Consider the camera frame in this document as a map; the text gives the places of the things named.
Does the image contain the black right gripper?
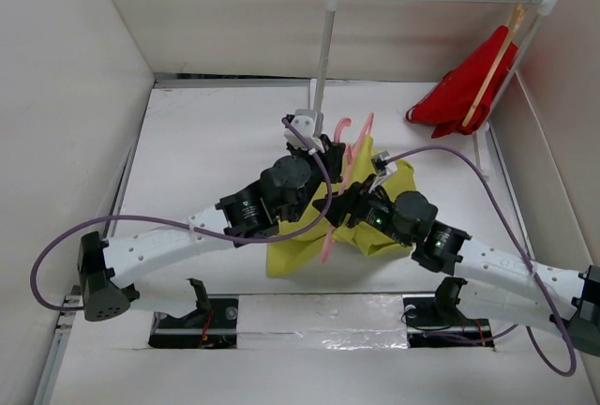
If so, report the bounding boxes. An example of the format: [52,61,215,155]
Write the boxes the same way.
[312,173,413,248]

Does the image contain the pink plastic hanger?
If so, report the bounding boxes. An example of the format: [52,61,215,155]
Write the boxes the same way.
[320,112,374,264]

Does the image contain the yellow-green trousers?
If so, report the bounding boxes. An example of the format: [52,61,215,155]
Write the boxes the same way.
[266,135,416,278]

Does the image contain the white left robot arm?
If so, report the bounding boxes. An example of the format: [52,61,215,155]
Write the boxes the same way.
[78,135,346,327]

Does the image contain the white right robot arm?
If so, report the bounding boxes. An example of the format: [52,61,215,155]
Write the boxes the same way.
[313,183,599,355]

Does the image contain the wooden hanger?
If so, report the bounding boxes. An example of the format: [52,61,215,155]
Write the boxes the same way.
[461,4,525,127]

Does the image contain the red shorts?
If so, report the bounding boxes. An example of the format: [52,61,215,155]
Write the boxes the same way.
[405,25,518,139]

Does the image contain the white clothes rack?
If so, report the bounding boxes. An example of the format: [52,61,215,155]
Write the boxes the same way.
[304,0,567,181]

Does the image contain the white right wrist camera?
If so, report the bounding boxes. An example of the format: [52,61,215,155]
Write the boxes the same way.
[369,151,398,192]

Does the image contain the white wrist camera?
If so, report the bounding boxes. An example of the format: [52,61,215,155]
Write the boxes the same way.
[369,151,398,192]
[282,109,325,154]

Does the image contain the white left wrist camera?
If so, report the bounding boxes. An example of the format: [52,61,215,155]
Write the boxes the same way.
[282,109,325,154]

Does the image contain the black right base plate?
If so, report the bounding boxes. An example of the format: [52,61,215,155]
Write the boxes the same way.
[400,293,494,349]

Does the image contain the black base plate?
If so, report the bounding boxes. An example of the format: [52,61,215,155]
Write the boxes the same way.
[148,296,239,350]
[400,293,494,349]

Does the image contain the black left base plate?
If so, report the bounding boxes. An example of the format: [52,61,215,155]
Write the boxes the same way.
[148,296,239,350]

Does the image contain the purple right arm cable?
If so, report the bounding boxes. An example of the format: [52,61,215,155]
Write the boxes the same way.
[383,144,578,376]

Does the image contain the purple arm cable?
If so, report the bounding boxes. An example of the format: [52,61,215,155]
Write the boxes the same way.
[30,116,335,312]
[383,144,578,376]

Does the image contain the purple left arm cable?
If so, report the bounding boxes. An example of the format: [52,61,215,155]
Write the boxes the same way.
[30,116,335,312]

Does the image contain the aluminium frame rail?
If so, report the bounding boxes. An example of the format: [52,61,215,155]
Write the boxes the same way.
[33,310,76,405]

